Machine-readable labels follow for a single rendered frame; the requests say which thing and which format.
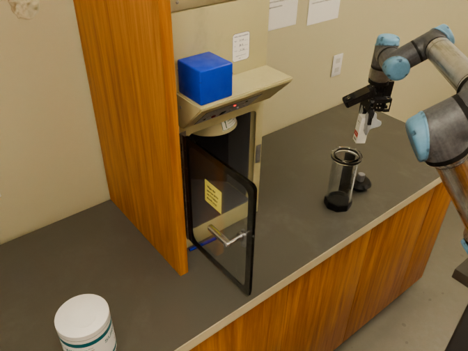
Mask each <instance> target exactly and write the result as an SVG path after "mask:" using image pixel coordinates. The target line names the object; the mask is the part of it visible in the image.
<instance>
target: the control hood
mask: <svg viewBox="0 0 468 351"><path fill-rule="evenodd" d="M292 80H293V77H291V76H289V75H287V74H285V73H283V72H280V71H278V70H276V69H274V68H271V67H270V66H268V65H264V66H261V67H259V68H255V69H252V70H248V71H246V72H241V73H239V74H236V75H233V87H232V96H229V97H225V98H223V99H220V100H217V101H214V102H211V103H208V104H204V105H202V106H201V105H199V104H197V103H196V102H195V101H193V100H191V99H189V98H188V97H187V96H185V95H183V94H182V93H180V92H177V93H176V95H177V106H178V126H180V127H181V128H182V129H185V128H187V127H191V126H192V125H194V124H195V123H196V122H197V121H199V120H200V119H201V118H202V117H203V116H204V115H205V114H206V113H208V112H211V111H214V110H217V109H220V108H222V107H226V106H228V105H231V104H235V103H237V102H240V101H243V100H246V99H249V98H252V97H254V96H257V95H260V94H262V95H260V96H259V97H258V98H256V99H255V100H254V101H253V102H252V103H251V104H255V103H257V102H260V101H263V100H266V99H268V98H271V97H272V96H273V95H274V94H276V93H277V92H278V91H280V90H281V89H282V88H283V87H285V86H286V85H288V84H289V83H290V82H291V81H292ZM251 104H249V105H251Z"/></svg>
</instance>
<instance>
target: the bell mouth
mask: <svg viewBox="0 0 468 351"><path fill-rule="evenodd" d="M236 126H237V120H236V117H234V118H232V119H229V120H226V121H224V122H221V123H218V124H216V125H213V126H210V127H207V128H205V129H202V130H199V131H197V132H194V133H192V134H195V135H199V136H203V137H215V136H220V135H223V134H227V133H229V132H231V131H232V130H234V129H235V128H236Z"/></svg>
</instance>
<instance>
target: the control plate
mask: <svg viewBox="0 0 468 351"><path fill-rule="evenodd" d="M260 95H262V94H260ZM260 95H257V96H254V97H251V98H249V99H246V100H243V101H240V102H237V103H235V104H231V105H228V106H226V107H222V108H220V109H217V110H214V111H211V112H208V113H206V114H205V115H204V116H203V117H202V118H201V119H200V120H199V121H197V122H196V123H195V124H198V123H202V122H203V121H206V120H210V119H212V118H211V117H212V116H214V115H216V116H215V117H218V116H220V113H221V112H223V111H226V112H225V113H224V114H227V113H229V112H231V111H229V110H231V109H232V111H235V110H237V109H236V108H237V107H238V108H239V109H240V108H242V107H244V106H243V105H244V104H245V106H248V105H249V104H251V103H252V102H253V101H254V100H255V99H256V98H258V97H259V96H260ZM247 100H248V102H246V101H247ZM234 105H236V106H234ZM205 118H206V119H205ZM203 119H205V120H203Z"/></svg>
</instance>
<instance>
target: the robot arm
mask: <svg viewBox="0 0 468 351"><path fill-rule="evenodd" d="M399 43H400V38H399V37H398V36H397V35H394V34H390V33H383V34H380V35H379V36H378V37H377V40H376V43H375V49H374V52H373V58H372V62H371V66H370V72H369V75H368V83H369V85H367V86H365V87H363V88H360V89H359V90H357V91H355V92H353V93H351V94H349V95H346V96H344V97H343V103H344V104H345V106H346V107H347V108H349V107H351V106H354V105H356V104H358V103H360V106H359V113H360V114H366V116H365V123H364V134H365V135H367V134H368V133H369V130H370V129H373V128H375V127H379V126H380V125H381V124H382V122H381V121H380V120H378V119H377V114H376V113H375V111H383V112H389V110H390V107H391V102H392V98H391V93H392V90H393V85H394V81H399V80H401V79H404V78H406V76H407V75H408V74H409V73H410V68H412V67H414V66H416V65H418V64H420V63H421V62H423V61H425V60H427V59H429V60H430V62H431V63H432V64H433V65H434V66H435V67H436V68H437V69H438V70H439V72H440V73H441V74H442V75H443V77H444V78H445V79H446V80H447V82H448V83H449V84H450V85H451V86H452V87H453V88H454V89H455V91H456V94H455V95H453V96H451V97H449V98H447V99H445V100H443V101H441V102H439V103H437V104H435V105H433V106H431V107H429V108H427V109H425V110H423V111H420V112H419V113H417V114H416V115H414V116H412V117H410V118H408V119H407V121H406V123H405V129H406V132H407V135H408V138H409V142H410V144H411V146H412V149H413V151H414V154H415V155H416V158H417V159H418V160H419V161H420V162H426V164H427V165H428V166H431V167H434V168H436V170H437V172H438V174H439V176H440V178H441V180H442V182H443V184H444V186H445V188H446V190H447V192H448V195H449V196H450V198H451V200H452V202H453V204H454V206H455V208H456V210H457V211H458V214H459V215H460V218H461V220H462V222H463V224H464V225H465V229H464V232H463V236H464V238H463V239H462V240H461V241H460V242H461V244H462V246H463V248H464V250H465V251H466V252H467V254H468V58H467V57H466V56H465V55H464V54H463V53H462V52H461V51H460V50H459V49H458V48H457V47H456V46H455V45H454V44H455V38H454V35H453V33H452V31H451V30H450V28H449V27H448V26H447V25H446V24H441V25H439V26H437V27H435V28H432V29H431V30H429V31H428V32H426V33H424V34H423V35H421V36H419V37H418V38H415V39H413V40H412V41H410V42H408V43H407V44H405V45H403V46H402V47H399V46H400V45H399ZM398 47H399V48H398ZM387 98H389V99H387ZM386 103H390V105H389V108H388V109H387V107H388V106H387V105H386Z"/></svg>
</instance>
